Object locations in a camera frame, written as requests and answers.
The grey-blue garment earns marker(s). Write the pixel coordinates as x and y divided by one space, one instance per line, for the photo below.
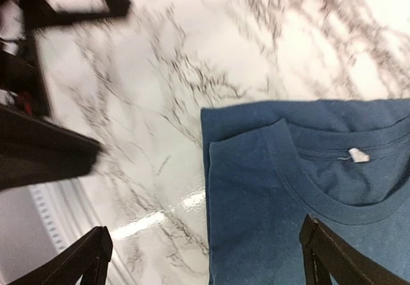
269 164

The aluminium table front rail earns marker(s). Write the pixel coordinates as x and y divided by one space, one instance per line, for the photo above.
67 214

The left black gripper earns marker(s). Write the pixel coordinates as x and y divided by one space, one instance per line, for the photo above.
22 83

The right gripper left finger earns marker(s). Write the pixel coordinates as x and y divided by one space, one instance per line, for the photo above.
84 262

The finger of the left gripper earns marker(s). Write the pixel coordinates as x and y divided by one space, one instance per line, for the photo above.
34 151

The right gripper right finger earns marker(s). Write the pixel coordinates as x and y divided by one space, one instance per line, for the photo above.
328 257

